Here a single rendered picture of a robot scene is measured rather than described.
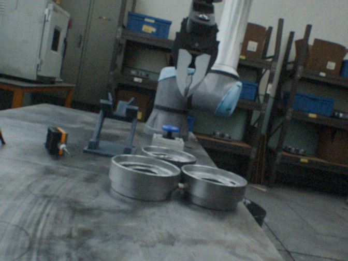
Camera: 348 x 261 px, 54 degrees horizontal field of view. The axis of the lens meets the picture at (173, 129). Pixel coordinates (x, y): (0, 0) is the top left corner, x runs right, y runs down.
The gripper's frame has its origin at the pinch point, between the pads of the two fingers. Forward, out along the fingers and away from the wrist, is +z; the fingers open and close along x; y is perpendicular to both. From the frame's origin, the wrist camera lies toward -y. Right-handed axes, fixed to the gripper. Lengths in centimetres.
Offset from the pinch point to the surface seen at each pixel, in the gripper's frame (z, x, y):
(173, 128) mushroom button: 9.0, 0.5, 8.9
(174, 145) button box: 12.4, -0.4, 7.1
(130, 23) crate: -62, 50, 339
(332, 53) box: -78, -192, 338
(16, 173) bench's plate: 16.1, 23.0, -20.0
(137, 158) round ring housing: 12.4, 6.8, -12.8
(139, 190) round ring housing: 14.7, 5.6, -22.4
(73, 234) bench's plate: 16.1, 11.2, -35.3
